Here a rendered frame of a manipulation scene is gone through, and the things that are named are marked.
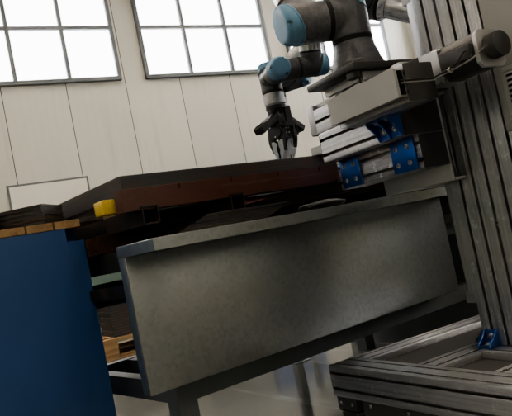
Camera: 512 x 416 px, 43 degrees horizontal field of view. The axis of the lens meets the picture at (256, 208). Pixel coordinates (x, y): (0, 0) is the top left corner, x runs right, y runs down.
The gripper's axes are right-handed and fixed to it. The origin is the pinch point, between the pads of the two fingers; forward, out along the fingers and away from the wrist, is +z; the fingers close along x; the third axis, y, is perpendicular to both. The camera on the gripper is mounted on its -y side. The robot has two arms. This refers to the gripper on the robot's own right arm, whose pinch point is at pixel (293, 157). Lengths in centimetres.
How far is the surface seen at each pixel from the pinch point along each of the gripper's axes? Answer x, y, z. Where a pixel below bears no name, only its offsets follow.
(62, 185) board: -775, -211, -112
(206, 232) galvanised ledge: 61, 88, 25
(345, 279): 46, 30, 48
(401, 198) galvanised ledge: 62, 14, 26
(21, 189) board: -784, -150, -113
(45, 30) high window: -773, -229, -362
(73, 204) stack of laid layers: 2, 96, 8
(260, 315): 46, 65, 51
